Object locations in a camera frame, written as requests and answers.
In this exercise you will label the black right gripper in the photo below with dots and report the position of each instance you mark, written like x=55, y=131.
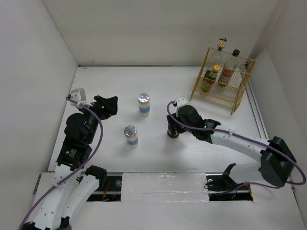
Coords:
x=171, y=121

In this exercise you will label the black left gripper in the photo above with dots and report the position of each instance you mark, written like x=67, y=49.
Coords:
x=107, y=107

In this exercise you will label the red lid dark sauce jar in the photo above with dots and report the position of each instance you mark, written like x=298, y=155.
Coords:
x=173, y=133

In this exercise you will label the blue label shaker jar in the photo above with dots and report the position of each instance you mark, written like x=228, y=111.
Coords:
x=144, y=104
x=131, y=136

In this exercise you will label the green label sauce bottle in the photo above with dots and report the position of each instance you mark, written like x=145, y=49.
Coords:
x=210, y=78

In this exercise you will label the red label vinegar bottle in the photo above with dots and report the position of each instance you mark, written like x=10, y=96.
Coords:
x=228, y=69

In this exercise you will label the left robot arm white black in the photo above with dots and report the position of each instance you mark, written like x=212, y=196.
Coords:
x=70, y=190

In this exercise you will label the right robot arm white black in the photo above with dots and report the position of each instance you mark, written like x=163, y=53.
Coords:
x=276, y=159

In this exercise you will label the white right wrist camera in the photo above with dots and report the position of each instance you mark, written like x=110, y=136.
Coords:
x=179, y=102

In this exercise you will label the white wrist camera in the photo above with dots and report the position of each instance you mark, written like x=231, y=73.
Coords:
x=78, y=95
x=179, y=102

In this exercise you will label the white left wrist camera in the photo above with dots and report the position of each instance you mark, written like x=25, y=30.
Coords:
x=78, y=95

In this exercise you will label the yellow wire basket rack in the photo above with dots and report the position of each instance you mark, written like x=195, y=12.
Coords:
x=226, y=90

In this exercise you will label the metal base rail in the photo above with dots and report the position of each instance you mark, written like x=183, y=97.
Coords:
x=163, y=187

